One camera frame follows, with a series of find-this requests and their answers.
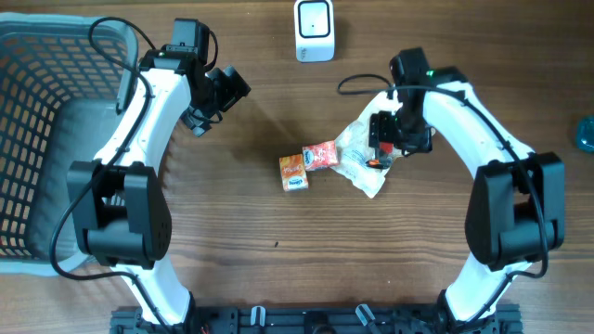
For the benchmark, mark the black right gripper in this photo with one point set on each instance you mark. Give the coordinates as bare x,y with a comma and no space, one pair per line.
381,131

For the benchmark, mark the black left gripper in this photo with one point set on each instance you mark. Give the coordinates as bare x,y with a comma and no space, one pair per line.
232,92

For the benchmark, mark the black red packaged item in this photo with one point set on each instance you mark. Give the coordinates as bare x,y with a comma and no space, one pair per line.
381,159

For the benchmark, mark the white resealable pouch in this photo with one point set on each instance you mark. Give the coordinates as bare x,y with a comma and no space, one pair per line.
354,152

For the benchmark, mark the red snack packet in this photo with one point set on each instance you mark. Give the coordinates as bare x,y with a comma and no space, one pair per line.
320,156

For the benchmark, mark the orange small carton box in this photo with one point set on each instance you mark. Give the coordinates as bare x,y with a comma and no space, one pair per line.
293,173

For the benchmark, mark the blue mouthwash bottle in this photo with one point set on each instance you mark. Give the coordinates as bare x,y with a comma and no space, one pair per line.
584,137

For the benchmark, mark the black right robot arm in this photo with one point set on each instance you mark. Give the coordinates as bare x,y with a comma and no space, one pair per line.
515,215

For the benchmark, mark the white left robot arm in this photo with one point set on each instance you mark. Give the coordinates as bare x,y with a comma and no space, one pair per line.
120,215

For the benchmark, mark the white barcode scanner box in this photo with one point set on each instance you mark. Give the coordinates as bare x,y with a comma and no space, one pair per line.
314,30

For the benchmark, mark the grey plastic lattice basket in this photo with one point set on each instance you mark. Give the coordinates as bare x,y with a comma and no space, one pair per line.
61,102

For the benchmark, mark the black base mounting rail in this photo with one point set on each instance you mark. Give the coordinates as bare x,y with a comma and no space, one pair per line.
412,318

